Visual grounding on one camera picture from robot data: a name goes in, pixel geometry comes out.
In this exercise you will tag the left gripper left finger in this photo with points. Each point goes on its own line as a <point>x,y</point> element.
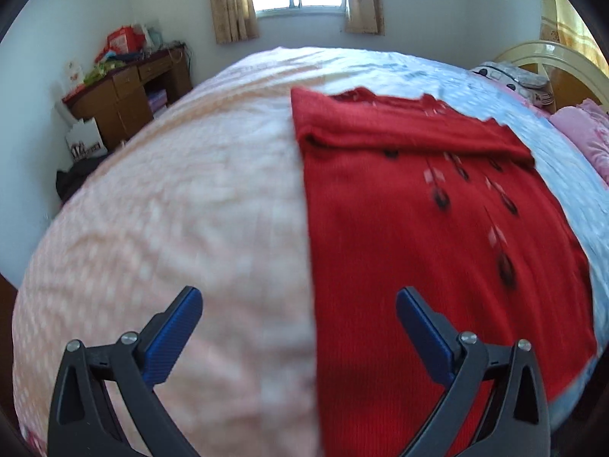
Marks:
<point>83,421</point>

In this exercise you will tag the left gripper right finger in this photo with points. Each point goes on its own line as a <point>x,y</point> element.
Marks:
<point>515,421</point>

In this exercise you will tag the red knitted sweater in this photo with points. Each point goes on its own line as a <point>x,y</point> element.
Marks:
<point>405,192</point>

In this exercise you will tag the black clothes pile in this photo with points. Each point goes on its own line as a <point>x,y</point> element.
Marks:
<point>69,182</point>

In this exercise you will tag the pink blue dotted bedsheet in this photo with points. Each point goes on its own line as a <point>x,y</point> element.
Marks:
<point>211,195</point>

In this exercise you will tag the white paper shopping bag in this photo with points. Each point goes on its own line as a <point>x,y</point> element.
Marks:
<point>84,140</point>

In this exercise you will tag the pink fluffy blanket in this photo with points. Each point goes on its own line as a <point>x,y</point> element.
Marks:
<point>586,126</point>

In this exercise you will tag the brown wooden desk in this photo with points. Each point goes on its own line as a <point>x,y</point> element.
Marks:
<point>119,102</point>

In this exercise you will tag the grey patterned pillow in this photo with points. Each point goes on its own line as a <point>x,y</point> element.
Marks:
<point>532,86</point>

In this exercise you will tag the cream wooden headboard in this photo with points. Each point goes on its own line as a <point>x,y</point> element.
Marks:
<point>572,77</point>

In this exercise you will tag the green cloth on desk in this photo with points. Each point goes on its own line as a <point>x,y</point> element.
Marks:
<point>101,70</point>

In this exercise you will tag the red gift bag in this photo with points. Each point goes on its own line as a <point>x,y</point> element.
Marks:
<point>122,41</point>

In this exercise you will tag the left beige curtain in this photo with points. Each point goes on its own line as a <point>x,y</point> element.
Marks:
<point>234,21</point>

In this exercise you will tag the white card on wall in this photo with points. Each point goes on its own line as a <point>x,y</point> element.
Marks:
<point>74,75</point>

